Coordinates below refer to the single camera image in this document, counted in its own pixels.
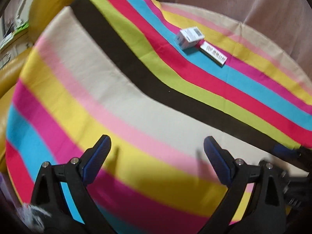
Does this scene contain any purple and white box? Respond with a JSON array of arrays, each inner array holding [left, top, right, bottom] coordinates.
[[0, 173, 15, 200]]

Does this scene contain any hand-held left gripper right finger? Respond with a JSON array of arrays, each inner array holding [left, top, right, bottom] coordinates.
[[197, 136, 287, 234]]

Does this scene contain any white cabinet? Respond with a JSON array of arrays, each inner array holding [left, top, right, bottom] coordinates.
[[0, 33, 33, 71]]

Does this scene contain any colourful striped cloth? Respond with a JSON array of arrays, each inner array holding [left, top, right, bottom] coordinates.
[[5, 0, 312, 234]]

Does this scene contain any long white box grey logo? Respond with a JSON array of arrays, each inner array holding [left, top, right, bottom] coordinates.
[[199, 41, 228, 66]]

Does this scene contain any white box barcode end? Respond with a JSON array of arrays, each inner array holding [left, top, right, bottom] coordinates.
[[175, 27, 205, 51]]

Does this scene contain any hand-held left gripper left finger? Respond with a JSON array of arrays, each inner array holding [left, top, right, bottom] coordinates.
[[30, 134, 113, 234]]

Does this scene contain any yellow leather sofa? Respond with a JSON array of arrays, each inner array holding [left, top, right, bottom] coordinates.
[[0, 0, 122, 173]]

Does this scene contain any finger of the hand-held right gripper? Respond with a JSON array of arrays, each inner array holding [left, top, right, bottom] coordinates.
[[269, 144, 312, 162]]

